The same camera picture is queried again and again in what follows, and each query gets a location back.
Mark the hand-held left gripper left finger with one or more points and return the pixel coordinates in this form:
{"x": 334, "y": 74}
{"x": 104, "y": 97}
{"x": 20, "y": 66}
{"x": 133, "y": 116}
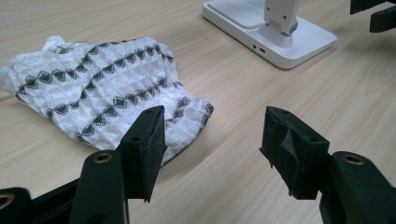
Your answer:
{"x": 143, "y": 155}

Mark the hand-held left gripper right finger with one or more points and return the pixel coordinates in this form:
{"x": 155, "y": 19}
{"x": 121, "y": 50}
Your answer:
{"x": 295, "y": 155}

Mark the white cloth with grey pattern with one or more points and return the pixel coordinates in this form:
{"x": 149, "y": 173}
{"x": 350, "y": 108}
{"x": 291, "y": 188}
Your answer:
{"x": 93, "y": 93}

